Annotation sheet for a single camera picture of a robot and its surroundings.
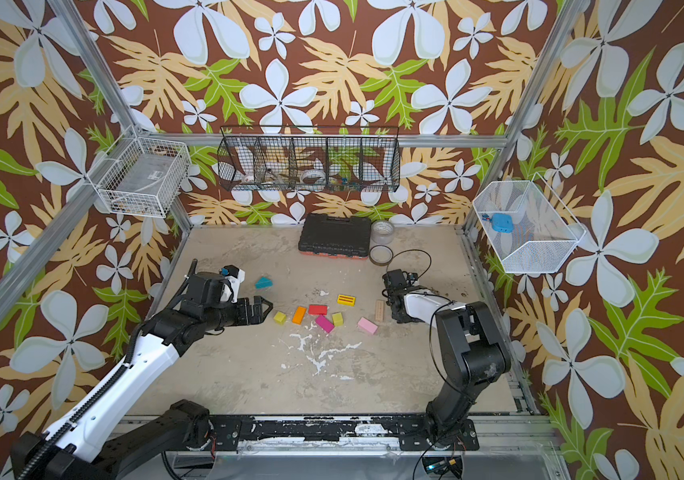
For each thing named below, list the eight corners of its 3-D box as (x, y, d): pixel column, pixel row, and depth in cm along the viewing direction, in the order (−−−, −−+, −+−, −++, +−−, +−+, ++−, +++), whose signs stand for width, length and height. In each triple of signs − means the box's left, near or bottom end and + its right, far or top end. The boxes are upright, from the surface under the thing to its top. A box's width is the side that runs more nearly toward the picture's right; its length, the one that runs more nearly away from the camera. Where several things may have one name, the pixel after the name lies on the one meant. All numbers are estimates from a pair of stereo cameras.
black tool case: (299, 260, 111) (298, 251, 107) (303, 222, 124) (302, 213, 120) (371, 260, 111) (372, 252, 107) (368, 222, 124) (369, 213, 120)
